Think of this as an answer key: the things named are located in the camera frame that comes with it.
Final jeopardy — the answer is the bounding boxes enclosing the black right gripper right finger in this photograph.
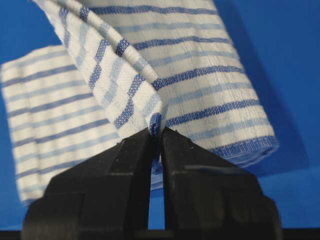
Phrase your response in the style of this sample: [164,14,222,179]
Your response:
[161,128,283,240]

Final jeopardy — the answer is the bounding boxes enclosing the white blue striped towel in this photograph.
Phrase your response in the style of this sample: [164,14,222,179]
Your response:
[0,0,279,206]

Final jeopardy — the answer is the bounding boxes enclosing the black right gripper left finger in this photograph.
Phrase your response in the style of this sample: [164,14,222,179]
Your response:
[21,129,153,240]

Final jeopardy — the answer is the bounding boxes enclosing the blue table cloth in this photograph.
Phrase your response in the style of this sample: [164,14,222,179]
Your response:
[0,0,320,230]

